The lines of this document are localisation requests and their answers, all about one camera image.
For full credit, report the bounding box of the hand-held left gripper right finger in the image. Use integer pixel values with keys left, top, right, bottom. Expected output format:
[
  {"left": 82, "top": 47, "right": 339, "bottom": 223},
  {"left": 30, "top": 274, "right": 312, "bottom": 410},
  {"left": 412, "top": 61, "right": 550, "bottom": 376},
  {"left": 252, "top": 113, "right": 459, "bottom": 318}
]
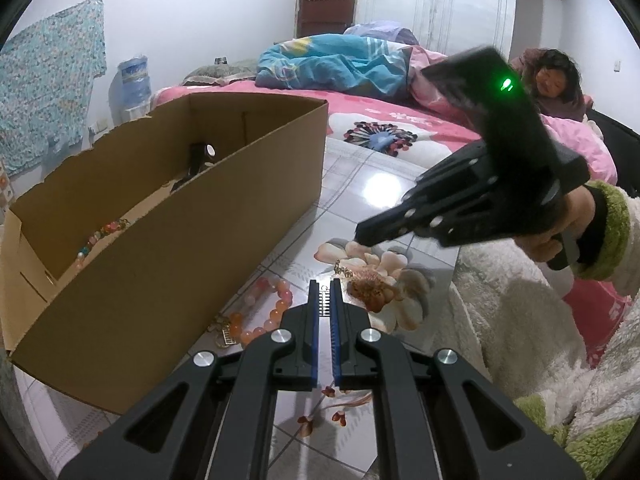
[{"left": 330, "top": 278, "right": 586, "bottom": 480}]

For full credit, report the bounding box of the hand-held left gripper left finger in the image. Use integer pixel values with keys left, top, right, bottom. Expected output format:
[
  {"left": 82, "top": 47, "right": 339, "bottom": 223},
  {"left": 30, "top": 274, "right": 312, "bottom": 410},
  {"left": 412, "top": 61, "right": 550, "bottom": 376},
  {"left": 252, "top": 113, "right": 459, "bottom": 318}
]
[{"left": 60, "top": 280, "right": 321, "bottom": 480}]

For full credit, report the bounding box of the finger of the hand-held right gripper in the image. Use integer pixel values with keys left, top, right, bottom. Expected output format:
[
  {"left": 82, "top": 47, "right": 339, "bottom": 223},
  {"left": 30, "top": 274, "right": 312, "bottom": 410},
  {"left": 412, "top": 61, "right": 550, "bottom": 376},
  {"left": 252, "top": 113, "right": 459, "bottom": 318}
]
[{"left": 354, "top": 141, "right": 501, "bottom": 249}]

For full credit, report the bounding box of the orange bead bracelet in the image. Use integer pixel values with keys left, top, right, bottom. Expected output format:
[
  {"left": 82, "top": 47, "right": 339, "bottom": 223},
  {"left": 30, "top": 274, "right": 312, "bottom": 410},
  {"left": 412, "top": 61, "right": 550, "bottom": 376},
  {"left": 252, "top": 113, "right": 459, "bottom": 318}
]
[{"left": 207, "top": 276, "right": 293, "bottom": 350}]

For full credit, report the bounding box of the brown cardboard box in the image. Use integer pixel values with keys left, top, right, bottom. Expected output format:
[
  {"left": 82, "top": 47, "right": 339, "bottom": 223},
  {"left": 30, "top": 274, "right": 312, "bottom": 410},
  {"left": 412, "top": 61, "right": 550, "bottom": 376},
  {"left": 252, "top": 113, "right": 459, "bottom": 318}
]
[{"left": 0, "top": 91, "right": 331, "bottom": 417}]

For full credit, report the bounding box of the black object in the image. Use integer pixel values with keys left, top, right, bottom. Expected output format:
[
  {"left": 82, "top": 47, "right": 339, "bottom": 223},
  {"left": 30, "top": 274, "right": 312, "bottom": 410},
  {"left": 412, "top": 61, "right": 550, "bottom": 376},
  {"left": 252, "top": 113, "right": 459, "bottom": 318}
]
[{"left": 170, "top": 142, "right": 217, "bottom": 193}]

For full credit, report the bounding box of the person's right forearm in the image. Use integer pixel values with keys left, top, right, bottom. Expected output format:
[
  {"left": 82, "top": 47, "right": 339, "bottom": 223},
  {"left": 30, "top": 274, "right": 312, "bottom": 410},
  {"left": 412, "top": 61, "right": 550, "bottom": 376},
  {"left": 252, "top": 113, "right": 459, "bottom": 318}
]
[{"left": 572, "top": 180, "right": 640, "bottom": 301}]

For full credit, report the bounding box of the person's right hand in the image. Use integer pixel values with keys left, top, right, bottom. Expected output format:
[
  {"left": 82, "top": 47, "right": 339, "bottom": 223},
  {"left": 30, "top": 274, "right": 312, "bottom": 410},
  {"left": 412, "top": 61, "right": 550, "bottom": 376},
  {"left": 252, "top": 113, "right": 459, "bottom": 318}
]
[{"left": 515, "top": 185, "right": 598, "bottom": 263}]

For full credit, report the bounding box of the pink comforter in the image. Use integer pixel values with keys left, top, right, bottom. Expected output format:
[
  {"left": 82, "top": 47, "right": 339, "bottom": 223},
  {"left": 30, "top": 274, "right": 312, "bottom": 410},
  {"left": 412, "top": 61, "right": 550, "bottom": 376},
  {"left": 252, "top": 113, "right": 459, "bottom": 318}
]
[{"left": 407, "top": 45, "right": 621, "bottom": 186}]

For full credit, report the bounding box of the black chair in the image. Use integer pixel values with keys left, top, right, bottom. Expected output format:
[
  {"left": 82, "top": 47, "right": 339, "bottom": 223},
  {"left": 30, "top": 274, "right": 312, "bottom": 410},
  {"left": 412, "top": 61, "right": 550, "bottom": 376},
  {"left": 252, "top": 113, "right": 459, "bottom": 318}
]
[{"left": 585, "top": 107, "right": 640, "bottom": 186}]

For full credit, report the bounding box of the white wardrobe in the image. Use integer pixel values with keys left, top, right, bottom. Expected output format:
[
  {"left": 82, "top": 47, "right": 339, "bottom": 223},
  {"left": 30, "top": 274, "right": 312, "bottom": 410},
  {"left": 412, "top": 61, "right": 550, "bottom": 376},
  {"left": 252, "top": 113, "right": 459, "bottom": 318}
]
[{"left": 355, "top": 0, "right": 518, "bottom": 58}]

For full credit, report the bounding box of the white fluffy robe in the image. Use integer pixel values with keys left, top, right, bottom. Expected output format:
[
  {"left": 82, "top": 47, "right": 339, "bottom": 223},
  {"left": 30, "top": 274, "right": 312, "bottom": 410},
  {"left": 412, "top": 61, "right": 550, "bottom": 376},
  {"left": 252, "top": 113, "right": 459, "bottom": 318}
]
[{"left": 447, "top": 245, "right": 640, "bottom": 480}]

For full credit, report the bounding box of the purple pillow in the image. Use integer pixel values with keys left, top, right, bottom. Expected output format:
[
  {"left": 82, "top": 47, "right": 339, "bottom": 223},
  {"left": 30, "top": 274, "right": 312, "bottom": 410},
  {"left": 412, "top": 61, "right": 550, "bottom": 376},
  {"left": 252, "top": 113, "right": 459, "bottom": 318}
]
[{"left": 344, "top": 21, "right": 421, "bottom": 47}]

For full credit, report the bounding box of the blue patterned quilt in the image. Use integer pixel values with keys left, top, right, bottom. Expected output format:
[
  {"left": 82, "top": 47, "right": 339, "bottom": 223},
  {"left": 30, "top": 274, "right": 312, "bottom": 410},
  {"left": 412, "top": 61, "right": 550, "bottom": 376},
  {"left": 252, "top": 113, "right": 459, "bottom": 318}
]
[{"left": 256, "top": 33, "right": 426, "bottom": 101}]

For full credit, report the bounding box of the olive patterned pillow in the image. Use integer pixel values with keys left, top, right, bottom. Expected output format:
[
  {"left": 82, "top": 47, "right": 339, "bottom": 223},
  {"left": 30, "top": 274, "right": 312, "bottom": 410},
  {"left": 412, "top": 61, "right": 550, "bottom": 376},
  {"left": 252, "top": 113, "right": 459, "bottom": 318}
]
[{"left": 181, "top": 58, "right": 261, "bottom": 86}]

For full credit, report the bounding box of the teal patterned hanging cloth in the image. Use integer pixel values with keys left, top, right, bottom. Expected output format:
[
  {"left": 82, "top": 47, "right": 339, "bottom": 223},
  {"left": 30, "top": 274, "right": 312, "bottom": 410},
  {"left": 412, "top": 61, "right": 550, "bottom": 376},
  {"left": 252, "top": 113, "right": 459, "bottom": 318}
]
[{"left": 0, "top": 0, "right": 108, "bottom": 178}]

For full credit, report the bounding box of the multicolour bead bracelet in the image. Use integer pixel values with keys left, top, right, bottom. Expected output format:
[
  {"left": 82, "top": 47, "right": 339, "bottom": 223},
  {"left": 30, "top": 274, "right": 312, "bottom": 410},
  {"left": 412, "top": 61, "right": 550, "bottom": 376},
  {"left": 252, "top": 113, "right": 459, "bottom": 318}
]
[{"left": 75, "top": 217, "right": 132, "bottom": 267}]

